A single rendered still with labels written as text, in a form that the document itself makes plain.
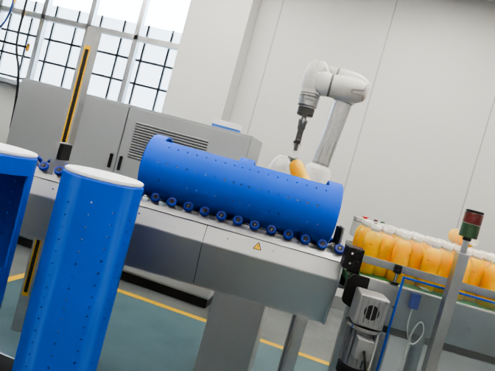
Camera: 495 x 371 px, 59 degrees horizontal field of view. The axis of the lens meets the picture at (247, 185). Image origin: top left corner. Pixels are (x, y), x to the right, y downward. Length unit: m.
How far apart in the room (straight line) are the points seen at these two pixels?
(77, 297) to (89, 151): 2.48
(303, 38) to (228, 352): 3.42
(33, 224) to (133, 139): 1.77
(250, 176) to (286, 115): 2.93
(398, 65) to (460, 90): 0.66
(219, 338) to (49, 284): 1.20
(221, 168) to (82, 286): 0.73
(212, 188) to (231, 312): 0.88
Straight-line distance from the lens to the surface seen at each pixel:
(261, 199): 1.84
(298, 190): 1.85
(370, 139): 4.69
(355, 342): 1.74
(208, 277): 1.96
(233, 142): 3.49
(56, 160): 2.19
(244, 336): 2.52
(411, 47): 4.93
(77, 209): 1.54
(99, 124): 3.95
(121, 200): 1.54
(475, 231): 1.74
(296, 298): 1.95
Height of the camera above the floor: 1.19
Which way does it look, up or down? 2 degrees down
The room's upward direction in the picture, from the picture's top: 15 degrees clockwise
